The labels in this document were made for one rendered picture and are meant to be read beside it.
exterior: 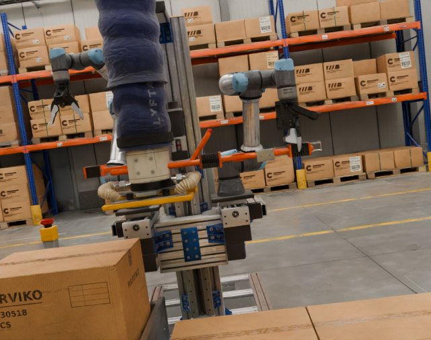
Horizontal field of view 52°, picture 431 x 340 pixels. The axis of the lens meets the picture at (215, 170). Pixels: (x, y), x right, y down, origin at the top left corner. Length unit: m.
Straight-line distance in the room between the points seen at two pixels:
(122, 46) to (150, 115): 0.27
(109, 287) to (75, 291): 0.13
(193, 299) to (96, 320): 0.91
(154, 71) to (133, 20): 0.20
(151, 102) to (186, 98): 0.80
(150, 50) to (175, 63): 0.81
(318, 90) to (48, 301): 8.02
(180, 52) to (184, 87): 0.19
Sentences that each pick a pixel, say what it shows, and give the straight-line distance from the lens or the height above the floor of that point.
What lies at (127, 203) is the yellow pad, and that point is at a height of 1.16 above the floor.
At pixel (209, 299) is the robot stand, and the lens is 2.56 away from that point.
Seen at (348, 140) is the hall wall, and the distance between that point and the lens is 10.76.
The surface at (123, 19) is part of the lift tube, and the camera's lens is 1.73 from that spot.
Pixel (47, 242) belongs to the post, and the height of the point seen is 0.92.
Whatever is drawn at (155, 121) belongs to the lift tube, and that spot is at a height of 1.45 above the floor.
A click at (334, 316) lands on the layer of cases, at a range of 2.02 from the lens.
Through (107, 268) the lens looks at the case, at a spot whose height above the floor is 0.94.
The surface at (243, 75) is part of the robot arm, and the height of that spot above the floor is 1.59.
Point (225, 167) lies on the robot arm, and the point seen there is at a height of 1.19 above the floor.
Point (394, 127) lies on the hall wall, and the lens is 11.14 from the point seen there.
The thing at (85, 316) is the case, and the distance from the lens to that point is 1.79.
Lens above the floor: 1.38
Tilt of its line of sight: 5 degrees down
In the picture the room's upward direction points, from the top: 8 degrees counter-clockwise
